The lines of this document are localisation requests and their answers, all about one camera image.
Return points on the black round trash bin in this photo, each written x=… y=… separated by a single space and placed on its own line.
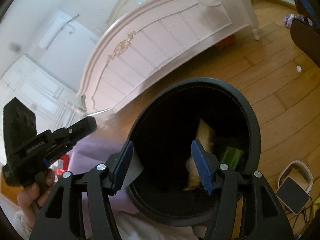
x=180 y=139

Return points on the purple tablecloth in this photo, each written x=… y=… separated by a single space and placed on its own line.
x=90 y=152

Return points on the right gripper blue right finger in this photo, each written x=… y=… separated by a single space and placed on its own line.
x=262 y=214

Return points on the white bed frame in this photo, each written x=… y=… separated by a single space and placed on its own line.
x=154 y=39

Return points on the red milk carton box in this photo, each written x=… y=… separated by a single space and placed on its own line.
x=61 y=165

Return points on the white wardrobe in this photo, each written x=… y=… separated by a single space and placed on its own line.
x=48 y=98

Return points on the white air conditioner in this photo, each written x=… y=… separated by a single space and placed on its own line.
x=53 y=31

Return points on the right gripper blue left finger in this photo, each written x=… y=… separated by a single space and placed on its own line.
x=61 y=216

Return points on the person's left hand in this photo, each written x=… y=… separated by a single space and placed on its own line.
x=30 y=195

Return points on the brown chair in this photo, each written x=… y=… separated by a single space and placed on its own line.
x=306 y=37

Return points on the green snack wrapper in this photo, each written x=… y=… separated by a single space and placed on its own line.
x=232 y=157

